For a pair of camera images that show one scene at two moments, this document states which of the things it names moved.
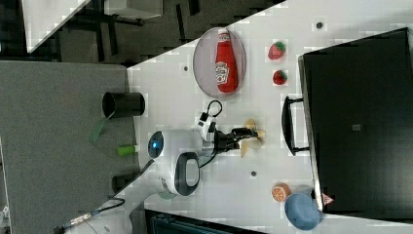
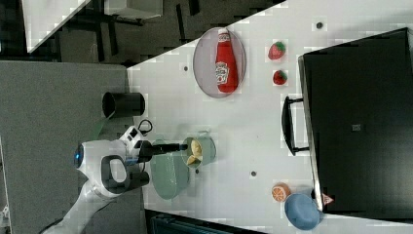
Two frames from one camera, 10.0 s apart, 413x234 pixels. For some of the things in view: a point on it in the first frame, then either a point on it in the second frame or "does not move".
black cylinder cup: [119, 182] to [136, 179]
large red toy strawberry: [277, 51] does not move
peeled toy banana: [253, 142] to [197, 151]
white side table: [41, 18] does not move
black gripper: [224, 142] to [145, 152]
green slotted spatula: [95, 131] does not move
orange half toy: [281, 191] does not move
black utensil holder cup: [123, 104] does not move
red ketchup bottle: [226, 73] does not move
